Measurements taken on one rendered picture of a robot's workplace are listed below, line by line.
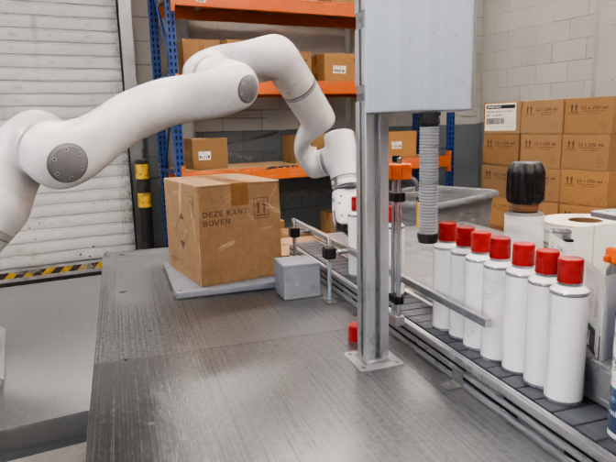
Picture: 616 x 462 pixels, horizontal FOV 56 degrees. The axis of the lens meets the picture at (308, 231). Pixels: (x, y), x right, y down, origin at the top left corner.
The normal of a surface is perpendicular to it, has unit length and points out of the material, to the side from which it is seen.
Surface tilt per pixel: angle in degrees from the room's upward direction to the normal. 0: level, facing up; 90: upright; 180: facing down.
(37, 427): 90
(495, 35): 90
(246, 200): 90
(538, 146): 89
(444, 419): 0
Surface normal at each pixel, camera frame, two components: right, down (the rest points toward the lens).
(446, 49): -0.29, 0.18
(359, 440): -0.03, -0.98
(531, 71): -0.89, 0.11
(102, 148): 0.92, 0.12
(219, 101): 0.00, 0.57
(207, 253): 0.49, 0.15
